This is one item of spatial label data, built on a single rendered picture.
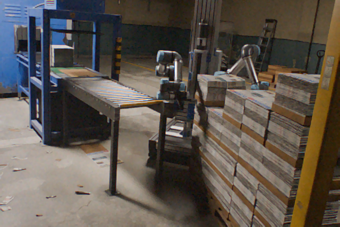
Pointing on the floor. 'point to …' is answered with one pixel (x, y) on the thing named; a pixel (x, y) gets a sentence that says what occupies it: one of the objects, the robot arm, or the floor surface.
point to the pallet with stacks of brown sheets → (271, 76)
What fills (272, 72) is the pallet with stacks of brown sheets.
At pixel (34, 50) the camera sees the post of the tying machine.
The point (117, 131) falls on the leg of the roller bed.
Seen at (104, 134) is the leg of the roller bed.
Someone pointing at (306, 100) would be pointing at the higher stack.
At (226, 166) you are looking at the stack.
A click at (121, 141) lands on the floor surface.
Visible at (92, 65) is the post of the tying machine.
